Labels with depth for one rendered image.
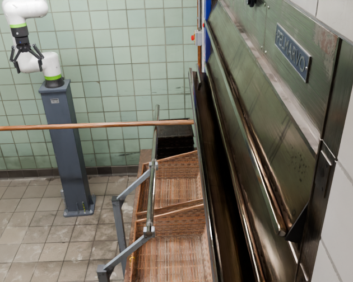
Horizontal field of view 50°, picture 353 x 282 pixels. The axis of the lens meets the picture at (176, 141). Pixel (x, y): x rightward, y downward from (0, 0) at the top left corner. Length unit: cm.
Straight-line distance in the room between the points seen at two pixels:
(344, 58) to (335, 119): 9
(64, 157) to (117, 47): 104
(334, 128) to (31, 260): 291
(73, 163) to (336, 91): 282
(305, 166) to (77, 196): 285
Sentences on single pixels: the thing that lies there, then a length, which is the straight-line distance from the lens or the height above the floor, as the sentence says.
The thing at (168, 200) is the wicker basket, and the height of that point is 59.
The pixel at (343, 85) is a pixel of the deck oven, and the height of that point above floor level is 204.
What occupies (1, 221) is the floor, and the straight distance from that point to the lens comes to 375.
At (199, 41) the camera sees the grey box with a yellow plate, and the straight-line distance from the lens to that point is 299.
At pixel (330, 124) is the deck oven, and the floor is 197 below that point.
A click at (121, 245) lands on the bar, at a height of 61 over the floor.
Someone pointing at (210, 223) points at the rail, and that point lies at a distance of 120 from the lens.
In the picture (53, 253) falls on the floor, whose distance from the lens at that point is 328.
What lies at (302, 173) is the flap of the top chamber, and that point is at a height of 182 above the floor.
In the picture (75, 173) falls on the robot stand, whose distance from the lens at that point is 331.
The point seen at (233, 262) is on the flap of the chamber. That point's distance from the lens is 114.
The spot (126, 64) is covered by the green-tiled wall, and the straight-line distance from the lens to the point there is 343.
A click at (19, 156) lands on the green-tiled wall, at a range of 412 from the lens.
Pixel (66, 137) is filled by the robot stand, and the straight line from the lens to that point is 314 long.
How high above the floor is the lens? 225
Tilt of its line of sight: 30 degrees down
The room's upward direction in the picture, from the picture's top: 2 degrees counter-clockwise
